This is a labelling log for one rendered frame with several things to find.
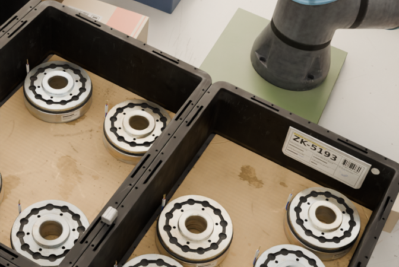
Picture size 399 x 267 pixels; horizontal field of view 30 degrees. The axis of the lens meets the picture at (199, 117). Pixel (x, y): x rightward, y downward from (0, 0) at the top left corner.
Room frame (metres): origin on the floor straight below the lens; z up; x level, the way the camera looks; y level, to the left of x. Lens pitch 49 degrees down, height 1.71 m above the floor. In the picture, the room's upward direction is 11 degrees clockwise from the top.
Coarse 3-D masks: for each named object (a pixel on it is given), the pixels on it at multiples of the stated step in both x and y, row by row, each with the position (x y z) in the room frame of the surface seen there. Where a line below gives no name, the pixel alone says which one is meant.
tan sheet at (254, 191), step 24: (216, 144) 0.72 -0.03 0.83; (192, 168) 0.67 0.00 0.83; (216, 168) 0.67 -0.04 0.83; (240, 168) 0.68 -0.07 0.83; (264, 168) 0.69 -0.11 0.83; (192, 192) 0.62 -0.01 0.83; (216, 192) 0.63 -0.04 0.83; (240, 192) 0.64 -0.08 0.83; (264, 192) 0.65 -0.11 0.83; (288, 192) 0.65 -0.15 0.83; (240, 216) 0.60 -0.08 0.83; (264, 216) 0.61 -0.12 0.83; (360, 216) 0.64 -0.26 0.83; (144, 240) 0.53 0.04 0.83; (240, 240) 0.56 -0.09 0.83; (264, 240) 0.57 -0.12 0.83; (288, 240) 0.57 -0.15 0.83; (240, 264) 0.52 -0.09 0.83; (336, 264) 0.55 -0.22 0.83
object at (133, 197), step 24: (240, 96) 0.73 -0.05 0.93; (192, 120) 0.68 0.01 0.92; (288, 120) 0.71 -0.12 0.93; (168, 144) 0.62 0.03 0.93; (336, 144) 0.68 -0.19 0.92; (144, 192) 0.54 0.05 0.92; (120, 216) 0.50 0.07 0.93; (384, 216) 0.57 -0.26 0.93; (96, 240) 0.46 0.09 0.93; (360, 264) 0.49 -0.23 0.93
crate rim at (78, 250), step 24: (48, 0) 0.86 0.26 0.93; (24, 24) 0.79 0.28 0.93; (96, 24) 0.83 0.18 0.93; (0, 48) 0.74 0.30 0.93; (144, 48) 0.79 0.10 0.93; (192, 72) 0.76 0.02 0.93; (192, 96) 0.72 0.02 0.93; (144, 168) 0.58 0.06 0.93; (120, 192) 0.53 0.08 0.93; (96, 216) 0.49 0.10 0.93; (24, 264) 0.41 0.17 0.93; (72, 264) 0.42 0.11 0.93
